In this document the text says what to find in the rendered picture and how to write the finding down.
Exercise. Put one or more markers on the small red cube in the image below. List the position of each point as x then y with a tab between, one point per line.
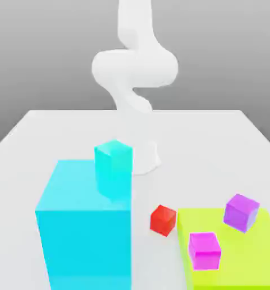
162	221

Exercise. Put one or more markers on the large cyan box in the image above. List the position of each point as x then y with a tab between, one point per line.
85	238

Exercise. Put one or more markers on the small cyan cube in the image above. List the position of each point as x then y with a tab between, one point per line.
113	172

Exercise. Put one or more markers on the large yellow-green box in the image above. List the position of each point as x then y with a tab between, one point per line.
239	260

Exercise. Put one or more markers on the small magenta cube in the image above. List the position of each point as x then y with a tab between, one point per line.
204	251

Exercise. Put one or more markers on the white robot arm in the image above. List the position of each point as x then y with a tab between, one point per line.
135	65

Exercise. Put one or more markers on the small purple cube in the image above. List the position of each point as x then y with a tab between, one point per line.
240	213

